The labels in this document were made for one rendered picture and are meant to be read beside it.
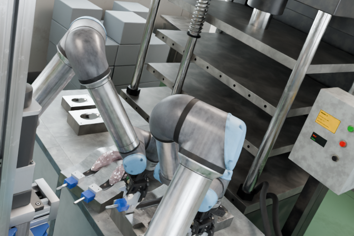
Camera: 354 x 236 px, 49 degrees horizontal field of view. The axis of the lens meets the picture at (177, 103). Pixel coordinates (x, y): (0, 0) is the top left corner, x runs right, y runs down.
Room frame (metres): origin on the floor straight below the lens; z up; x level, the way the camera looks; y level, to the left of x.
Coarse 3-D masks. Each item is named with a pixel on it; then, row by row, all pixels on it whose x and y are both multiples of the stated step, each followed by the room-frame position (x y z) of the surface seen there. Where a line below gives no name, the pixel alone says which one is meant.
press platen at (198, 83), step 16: (160, 64) 2.61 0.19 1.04; (176, 64) 2.72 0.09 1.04; (192, 64) 2.83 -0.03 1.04; (160, 80) 2.44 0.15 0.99; (192, 80) 2.50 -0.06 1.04; (208, 80) 2.59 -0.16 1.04; (208, 96) 2.30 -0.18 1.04; (224, 96) 2.39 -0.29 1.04; (240, 96) 2.47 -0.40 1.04; (240, 112) 2.21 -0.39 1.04; (256, 112) 2.29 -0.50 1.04; (256, 128) 2.06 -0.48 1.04; (288, 128) 2.20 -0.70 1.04; (256, 144) 1.86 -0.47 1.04; (288, 144) 1.97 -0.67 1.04
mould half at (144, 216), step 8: (152, 192) 1.41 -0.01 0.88; (160, 192) 1.42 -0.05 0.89; (144, 200) 1.34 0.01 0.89; (112, 208) 1.27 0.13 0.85; (152, 208) 1.31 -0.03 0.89; (224, 208) 1.49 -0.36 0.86; (112, 216) 1.27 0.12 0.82; (120, 216) 1.23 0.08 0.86; (128, 216) 1.21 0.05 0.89; (136, 216) 1.23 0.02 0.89; (144, 216) 1.24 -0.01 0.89; (152, 216) 1.26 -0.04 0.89; (216, 216) 1.35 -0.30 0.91; (224, 216) 1.43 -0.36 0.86; (232, 216) 1.45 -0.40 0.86; (120, 224) 1.22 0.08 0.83; (128, 224) 1.19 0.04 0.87; (144, 224) 1.20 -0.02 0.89; (216, 224) 1.37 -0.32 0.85; (224, 224) 1.41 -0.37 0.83; (128, 232) 1.18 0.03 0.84
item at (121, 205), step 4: (124, 196) 1.25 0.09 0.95; (128, 196) 1.25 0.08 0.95; (132, 196) 1.26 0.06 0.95; (116, 200) 1.22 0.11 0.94; (120, 200) 1.22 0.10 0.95; (124, 200) 1.24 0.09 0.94; (116, 204) 1.20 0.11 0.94; (120, 204) 1.20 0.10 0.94; (124, 204) 1.21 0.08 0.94; (128, 204) 1.22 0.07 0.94; (108, 208) 1.17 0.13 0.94; (116, 208) 1.21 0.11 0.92; (120, 208) 1.19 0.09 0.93; (124, 208) 1.21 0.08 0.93; (128, 208) 1.22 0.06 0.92; (128, 212) 1.22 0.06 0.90
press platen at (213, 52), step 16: (160, 32) 2.53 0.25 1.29; (176, 32) 2.64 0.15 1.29; (176, 48) 2.39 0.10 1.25; (208, 48) 2.48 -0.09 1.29; (224, 48) 2.60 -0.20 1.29; (240, 48) 2.73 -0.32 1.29; (208, 64) 2.18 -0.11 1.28; (224, 64) 2.26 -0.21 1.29; (240, 64) 2.35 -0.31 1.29; (256, 64) 2.46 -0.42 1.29; (272, 64) 2.58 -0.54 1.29; (224, 80) 2.07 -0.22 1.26; (240, 80) 2.06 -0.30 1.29; (256, 80) 2.14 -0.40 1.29; (272, 80) 2.24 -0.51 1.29; (304, 80) 2.44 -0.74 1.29; (256, 96) 1.91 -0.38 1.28; (272, 96) 1.96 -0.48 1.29; (304, 96) 2.12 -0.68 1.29; (272, 112) 1.82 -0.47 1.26; (304, 112) 1.96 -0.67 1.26
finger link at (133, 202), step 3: (138, 192) 1.21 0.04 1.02; (135, 195) 1.20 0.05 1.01; (138, 195) 1.21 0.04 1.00; (132, 198) 1.20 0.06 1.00; (135, 198) 1.20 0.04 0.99; (138, 198) 1.21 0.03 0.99; (129, 201) 1.18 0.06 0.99; (132, 201) 1.20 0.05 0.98; (135, 201) 1.21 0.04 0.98; (129, 204) 1.19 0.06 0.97; (132, 204) 1.20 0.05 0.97; (135, 204) 1.20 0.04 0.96; (132, 207) 1.21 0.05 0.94
